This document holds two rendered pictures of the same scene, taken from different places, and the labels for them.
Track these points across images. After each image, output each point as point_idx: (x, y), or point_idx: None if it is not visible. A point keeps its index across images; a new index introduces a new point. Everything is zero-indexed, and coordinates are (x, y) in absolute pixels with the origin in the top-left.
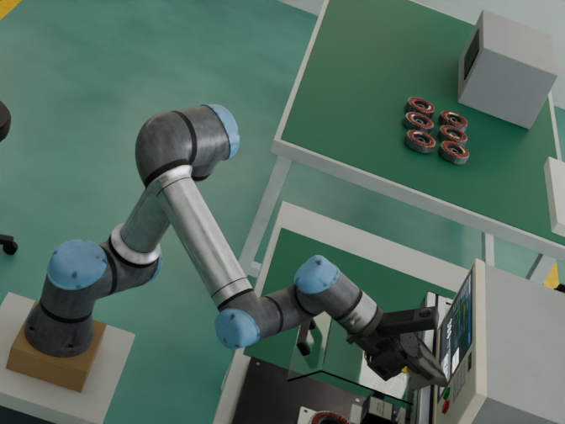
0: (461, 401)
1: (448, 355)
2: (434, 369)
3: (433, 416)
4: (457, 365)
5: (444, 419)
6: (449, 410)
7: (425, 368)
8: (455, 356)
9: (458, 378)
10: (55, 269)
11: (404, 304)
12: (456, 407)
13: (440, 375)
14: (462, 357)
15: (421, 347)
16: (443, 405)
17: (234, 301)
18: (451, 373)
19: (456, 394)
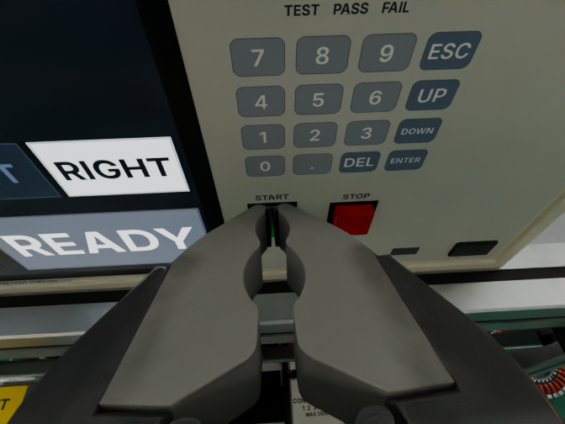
0: (557, 84)
1: (19, 230)
2: (307, 253)
3: (277, 278)
4: (184, 143)
5: (393, 225)
6: (403, 196)
7: (406, 315)
8: (78, 174)
9: (306, 127)
10: None
11: None
12: (496, 140)
13: (299, 219)
14: (171, 83)
15: (163, 382)
16: (348, 227)
17: None
18: (185, 194)
19: (410, 137)
